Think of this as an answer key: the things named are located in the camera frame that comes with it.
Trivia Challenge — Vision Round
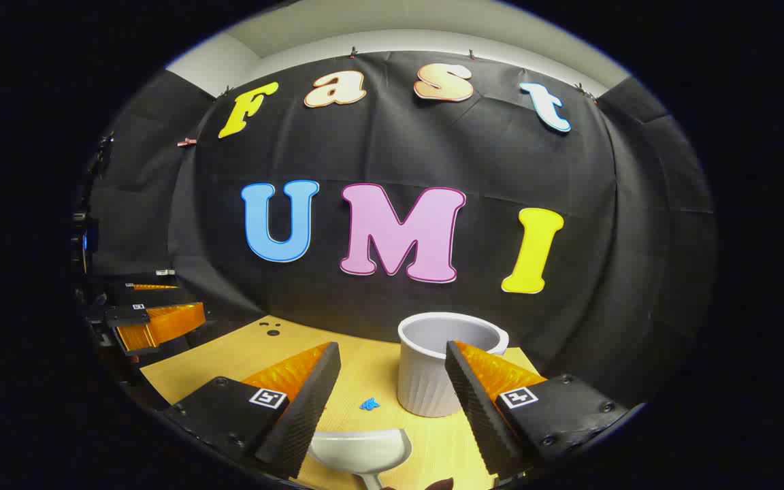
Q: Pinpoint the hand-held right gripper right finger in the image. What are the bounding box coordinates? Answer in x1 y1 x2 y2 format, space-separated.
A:
444 340 631 477

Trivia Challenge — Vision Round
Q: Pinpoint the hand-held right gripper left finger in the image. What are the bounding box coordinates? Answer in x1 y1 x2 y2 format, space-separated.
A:
164 342 342 479

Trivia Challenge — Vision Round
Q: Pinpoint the white ribbed garbage bin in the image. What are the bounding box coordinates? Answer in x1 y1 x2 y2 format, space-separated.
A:
397 312 510 418

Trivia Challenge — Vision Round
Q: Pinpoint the grey plastic dustpan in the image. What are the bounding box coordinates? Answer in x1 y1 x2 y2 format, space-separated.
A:
308 429 413 490

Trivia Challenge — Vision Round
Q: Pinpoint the black backdrop cloth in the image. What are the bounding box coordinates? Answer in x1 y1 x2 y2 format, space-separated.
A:
84 51 717 409

